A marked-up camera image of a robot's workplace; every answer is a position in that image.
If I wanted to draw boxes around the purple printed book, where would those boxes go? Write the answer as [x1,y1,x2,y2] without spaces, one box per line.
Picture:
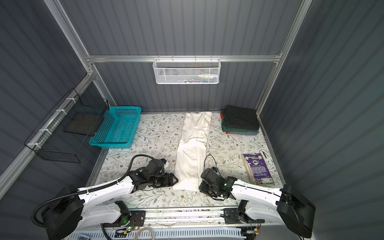
[241,152,274,185]

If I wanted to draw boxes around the white vented cable duct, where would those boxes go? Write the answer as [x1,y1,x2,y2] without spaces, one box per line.
[67,227,246,240]

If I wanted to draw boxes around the folded dark t shirt stack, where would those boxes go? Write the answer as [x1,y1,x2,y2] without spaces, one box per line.
[221,105,260,136]

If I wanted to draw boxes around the aluminium frame rail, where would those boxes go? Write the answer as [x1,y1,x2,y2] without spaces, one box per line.
[86,55,281,63]

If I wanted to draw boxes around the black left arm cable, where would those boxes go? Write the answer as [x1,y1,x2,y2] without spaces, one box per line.
[30,154,155,240]

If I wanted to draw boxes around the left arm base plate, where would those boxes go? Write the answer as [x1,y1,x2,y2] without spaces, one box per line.
[103,211,146,228]

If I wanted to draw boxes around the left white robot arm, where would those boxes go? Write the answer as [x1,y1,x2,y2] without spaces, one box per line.
[31,158,179,240]

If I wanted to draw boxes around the black pad in wire basket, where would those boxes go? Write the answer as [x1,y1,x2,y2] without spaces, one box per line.
[64,113,104,137]

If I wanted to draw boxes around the black wire wall basket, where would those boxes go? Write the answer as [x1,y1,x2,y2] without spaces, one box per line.
[24,90,110,164]

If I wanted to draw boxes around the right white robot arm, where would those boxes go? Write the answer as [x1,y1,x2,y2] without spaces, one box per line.
[199,167,316,239]

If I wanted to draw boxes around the items in mesh basket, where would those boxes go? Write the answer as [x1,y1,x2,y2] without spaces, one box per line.
[174,74,219,84]

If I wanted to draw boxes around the teal plastic laundry basket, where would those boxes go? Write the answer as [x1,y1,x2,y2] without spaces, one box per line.
[89,106,142,149]

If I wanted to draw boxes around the white mesh wall basket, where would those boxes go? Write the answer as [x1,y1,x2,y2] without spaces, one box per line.
[153,61,222,85]

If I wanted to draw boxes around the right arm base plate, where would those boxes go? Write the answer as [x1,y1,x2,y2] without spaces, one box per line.
[220,208,265,224]

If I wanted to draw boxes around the white t shirt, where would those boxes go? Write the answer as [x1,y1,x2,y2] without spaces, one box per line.
[173,112,213,192]

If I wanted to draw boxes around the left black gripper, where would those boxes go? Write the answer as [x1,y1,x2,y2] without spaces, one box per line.
[148,172,180,188]

